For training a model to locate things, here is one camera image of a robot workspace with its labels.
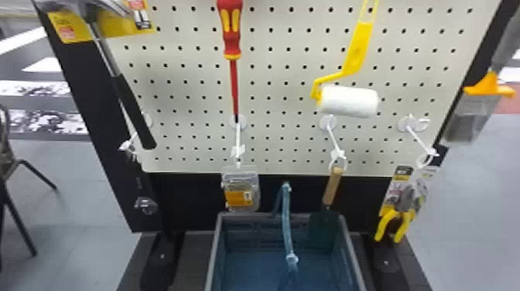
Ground white pegboard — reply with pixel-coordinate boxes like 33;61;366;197
31;0;520;291

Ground clear packet of screws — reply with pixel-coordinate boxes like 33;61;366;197
220;164;262;214

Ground yellow paint roller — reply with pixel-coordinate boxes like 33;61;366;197
310;0;381;120

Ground red yellow screwdriver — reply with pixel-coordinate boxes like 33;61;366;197
216;0;245;125

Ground blue basket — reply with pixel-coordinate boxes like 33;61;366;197
204;180;368;291

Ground black hammer on yellow card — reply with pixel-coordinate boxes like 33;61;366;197
46;0;159;151

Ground yellow pliers on card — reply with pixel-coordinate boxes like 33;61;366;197
374;164;439;245

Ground yellow grey tool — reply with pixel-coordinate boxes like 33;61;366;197
440;70;517;146

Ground black chair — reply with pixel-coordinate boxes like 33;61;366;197
0;104;59;272

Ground wooden handled black brush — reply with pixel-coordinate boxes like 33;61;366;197
306;164;344;252

